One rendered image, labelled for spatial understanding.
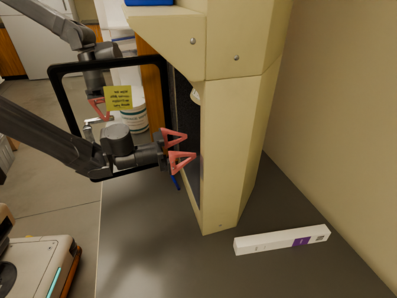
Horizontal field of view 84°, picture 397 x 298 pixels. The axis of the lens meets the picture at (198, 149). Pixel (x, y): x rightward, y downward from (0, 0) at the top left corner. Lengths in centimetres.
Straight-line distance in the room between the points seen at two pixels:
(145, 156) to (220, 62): 31
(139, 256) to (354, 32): 81
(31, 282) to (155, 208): 99
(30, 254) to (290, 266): 145
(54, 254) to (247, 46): 153
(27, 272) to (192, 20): 155
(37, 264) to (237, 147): 141
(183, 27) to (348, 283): 69
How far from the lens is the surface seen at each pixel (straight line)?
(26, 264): 171
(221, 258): 68
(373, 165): 72
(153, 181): 87
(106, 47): 75
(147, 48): 75
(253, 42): 42
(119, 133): 54
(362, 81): 71
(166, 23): 36
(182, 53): 38
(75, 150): 57
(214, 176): 53
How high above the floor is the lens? 154
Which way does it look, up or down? 36 degrees down
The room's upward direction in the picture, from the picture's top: straight up
